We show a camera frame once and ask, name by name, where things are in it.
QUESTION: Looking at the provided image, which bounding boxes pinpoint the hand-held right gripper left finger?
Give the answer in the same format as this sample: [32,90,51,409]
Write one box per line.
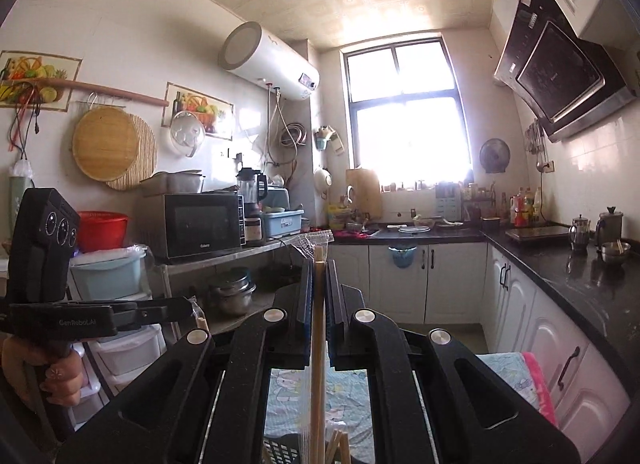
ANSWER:
[55,259,316,464]

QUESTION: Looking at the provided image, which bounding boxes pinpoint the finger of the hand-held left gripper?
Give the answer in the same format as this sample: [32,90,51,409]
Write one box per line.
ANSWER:
[117,295,195,337]

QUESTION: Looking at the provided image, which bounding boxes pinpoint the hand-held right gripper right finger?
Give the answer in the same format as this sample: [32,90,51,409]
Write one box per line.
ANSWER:
[325,259,583,464]

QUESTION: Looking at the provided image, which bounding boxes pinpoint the green plastic utensil holder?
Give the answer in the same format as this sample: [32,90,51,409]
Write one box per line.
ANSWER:
[261,435,313,464]

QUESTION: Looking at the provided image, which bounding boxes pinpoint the person's left hand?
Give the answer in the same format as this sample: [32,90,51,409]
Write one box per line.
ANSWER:
[0,336,83,407]

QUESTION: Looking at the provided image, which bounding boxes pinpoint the plastic drawer unit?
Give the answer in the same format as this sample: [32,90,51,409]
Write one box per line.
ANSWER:
[65,244,168,430]

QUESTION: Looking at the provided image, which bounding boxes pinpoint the light blue plastic basin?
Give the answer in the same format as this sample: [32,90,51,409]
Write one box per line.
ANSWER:
[70,246,146,300]

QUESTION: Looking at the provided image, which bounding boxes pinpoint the red plastic basin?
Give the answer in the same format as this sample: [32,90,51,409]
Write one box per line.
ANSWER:
[76,210,129,254]

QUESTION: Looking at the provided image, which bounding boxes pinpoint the steel cooking pot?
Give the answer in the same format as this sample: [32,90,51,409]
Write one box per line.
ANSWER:
[207,268,258,317]

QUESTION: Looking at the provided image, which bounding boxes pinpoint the metal shelf rack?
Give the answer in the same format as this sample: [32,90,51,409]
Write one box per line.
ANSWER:
[150,234,311,340]

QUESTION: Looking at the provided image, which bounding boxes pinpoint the blue hanging bin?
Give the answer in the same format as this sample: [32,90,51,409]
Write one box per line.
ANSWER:
[389,244,417,270]

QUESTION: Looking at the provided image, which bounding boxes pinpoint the printed light blue tablecloth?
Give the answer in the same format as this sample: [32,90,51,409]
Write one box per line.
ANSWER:
[264,351,531,464]

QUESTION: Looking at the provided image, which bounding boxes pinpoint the black microwave oven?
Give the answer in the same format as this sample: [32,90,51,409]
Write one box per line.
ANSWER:
[142,192,246,261]

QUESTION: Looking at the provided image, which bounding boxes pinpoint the wooden cutting board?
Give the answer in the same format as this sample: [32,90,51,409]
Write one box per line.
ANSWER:
[346,168,384,217]

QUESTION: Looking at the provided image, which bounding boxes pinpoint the round bamboo board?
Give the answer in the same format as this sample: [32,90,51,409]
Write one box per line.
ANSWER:
[72,106,141,182]

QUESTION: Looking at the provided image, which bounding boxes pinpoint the white round plastic scoop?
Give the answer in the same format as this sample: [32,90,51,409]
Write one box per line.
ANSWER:
[314,168,334,201]

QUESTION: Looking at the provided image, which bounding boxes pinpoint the steel tray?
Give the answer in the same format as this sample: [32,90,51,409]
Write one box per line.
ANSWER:
[139,170,206,195]

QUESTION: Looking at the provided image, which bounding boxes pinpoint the wrapped bamboo chopstick pair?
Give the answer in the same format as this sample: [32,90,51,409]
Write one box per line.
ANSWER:
[325,428,351,464]

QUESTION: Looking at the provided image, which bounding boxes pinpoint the black blender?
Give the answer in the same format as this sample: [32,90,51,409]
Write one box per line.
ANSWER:
[236,166,269,247]

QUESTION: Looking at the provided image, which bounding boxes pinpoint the round woven mat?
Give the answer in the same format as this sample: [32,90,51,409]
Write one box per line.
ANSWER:
[105,111,158,191]

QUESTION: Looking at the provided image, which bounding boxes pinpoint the light blue spice rack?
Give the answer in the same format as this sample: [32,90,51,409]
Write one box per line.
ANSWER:
[435,183,462,217]

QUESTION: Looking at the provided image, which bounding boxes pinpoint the wooden rolling pin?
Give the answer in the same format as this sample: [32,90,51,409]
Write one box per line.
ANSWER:
[27,76,171,108]

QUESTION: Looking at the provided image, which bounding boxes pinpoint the glass pot lid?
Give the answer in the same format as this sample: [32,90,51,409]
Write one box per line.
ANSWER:
[170,110,207,158]

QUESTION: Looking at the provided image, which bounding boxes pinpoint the kitchen window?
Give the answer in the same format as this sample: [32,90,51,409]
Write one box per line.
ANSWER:
[341,35,474,185]

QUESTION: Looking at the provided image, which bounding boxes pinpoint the group of condiment bottles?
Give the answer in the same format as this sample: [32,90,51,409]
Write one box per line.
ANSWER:
[500,186,547,229]

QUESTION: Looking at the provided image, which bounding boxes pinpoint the black induction cooker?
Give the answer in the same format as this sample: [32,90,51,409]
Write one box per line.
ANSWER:
[505,225,571,244]

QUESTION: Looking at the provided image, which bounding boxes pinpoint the pink fleece blanket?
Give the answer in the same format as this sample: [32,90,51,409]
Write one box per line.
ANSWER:
[520,351,558,427]

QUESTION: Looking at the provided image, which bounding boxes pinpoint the white electric water heater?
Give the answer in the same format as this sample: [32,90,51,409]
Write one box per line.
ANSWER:
[218,21,321,101]

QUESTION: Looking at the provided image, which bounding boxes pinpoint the small steel french press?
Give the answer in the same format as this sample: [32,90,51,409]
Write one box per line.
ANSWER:
[569,215,592,251]

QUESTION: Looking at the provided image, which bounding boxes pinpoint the black kitchen countertop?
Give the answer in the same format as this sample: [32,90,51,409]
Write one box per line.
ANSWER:
[330,221,640,365]

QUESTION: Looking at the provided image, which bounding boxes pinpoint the hanging steel ladles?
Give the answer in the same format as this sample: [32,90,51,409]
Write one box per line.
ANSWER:
[525,119,548,172]

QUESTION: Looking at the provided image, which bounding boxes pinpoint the large steel french press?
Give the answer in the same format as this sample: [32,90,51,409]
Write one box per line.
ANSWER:
[595,206,624,250]

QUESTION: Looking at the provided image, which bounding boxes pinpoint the small steel bowl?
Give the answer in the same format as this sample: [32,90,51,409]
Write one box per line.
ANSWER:
[600,241,632,265]

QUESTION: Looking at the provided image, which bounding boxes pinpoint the black range hood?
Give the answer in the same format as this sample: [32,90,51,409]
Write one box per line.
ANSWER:
[494,0,640,144]

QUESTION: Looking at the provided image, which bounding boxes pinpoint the hanging red black cables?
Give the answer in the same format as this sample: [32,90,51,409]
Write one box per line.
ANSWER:
[7,84,43,155]

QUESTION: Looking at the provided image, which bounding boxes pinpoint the coiled metal hose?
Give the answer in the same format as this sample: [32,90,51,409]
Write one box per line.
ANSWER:
[279,123,306,149]

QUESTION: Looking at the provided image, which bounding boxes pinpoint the large fruit wall poster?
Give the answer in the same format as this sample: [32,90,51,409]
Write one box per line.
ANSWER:
[0,50,83,110]

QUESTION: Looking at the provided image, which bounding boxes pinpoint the round wall fan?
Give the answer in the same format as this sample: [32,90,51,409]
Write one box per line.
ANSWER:
[479,138,512,175]

